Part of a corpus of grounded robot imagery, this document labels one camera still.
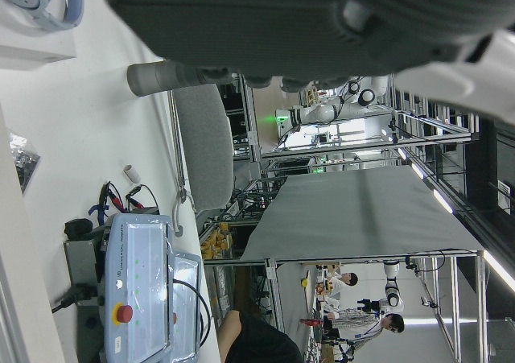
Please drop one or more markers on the grey metal box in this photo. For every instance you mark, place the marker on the grey metal box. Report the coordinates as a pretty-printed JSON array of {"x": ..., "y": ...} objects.
[{"x": 80, "y": 262}]

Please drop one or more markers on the person in white shirt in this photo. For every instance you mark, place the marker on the person in white shirt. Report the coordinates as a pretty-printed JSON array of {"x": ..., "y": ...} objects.
[{"x": 351, "y": 279}]

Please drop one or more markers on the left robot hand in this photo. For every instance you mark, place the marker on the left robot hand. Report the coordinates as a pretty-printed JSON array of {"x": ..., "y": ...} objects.
[{"x": 261, "y": 25}]

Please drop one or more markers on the bag of black screws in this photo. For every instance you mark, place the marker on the bag of black screws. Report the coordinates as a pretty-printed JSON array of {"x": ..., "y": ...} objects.
[{"x": 24, "y": 163}]

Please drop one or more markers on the white vent grille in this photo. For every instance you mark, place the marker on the white vent grille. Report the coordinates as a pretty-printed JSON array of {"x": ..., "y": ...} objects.
[{"x": 503, "y": 196}]

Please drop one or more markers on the chrome rod with grey grip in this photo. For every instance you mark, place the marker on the chrome rod with grey grip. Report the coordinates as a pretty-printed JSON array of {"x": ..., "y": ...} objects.
[{"x": 145, "y": 77}]

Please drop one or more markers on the white robot with black gripper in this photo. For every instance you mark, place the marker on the white robot with black gripper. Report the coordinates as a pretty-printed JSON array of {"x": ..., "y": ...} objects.
[{"x": 392, "y": 294}]

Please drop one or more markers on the grey fabric canopy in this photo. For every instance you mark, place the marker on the grey fabric canopy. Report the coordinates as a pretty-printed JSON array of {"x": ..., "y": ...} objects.
[{"x": 354, "y": 218}]

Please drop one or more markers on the ceiling light strip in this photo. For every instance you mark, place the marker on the ceiling light strip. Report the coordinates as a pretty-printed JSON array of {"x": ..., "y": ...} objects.
[{"x": 442, "y": 202}]

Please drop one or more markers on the black adapter block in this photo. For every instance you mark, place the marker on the black adapter block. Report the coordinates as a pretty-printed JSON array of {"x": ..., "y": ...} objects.
[{"x": 76, "y": 228}]

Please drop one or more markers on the red black clip lead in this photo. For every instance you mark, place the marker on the red black clip lead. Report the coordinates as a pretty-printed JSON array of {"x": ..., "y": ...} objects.
[
  {"x": 134, "y": 196},
  {"x": 105, "y": 196}
]

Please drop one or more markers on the small white cylinder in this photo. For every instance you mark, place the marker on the small white cylinder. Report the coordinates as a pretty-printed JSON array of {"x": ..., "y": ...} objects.
[{"x": 130, "y": 173}]

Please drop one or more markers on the grey teach pendant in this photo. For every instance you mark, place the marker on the grey teach pendant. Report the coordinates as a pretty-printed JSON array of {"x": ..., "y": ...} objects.
[{"x": 137, "y": 266}]

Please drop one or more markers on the small red box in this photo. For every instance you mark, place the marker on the small red box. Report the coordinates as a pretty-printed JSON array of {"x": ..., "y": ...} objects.
[{"x": 310, "y": 322}]

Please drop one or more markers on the person in striped shirt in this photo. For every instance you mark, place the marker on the person in striped shirt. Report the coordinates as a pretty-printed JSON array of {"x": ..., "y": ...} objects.
[{"x": 354, "y": 322}]

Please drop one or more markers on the large aluminium scaffold frame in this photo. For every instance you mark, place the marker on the large aluminium scaffold frame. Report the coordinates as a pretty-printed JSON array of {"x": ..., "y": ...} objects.
[{"x": 480, "y": 298}]

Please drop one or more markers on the person in black shirt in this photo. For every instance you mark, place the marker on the person in black shirt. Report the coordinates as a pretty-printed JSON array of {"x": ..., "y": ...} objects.
[{"x": 261, "y": 343}]

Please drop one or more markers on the grey fabric chair back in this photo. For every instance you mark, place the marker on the grey fabric chair back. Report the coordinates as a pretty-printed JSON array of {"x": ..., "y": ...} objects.
[{"x": 205, "y": 145}]

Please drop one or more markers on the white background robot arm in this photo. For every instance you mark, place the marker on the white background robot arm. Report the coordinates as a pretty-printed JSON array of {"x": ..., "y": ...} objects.
[{"x": 322, "y": 111}]

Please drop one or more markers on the yellow blocks pile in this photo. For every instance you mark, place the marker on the yellow blocks pile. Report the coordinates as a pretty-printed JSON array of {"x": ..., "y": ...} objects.
[{"x": 215, "y": 242}]

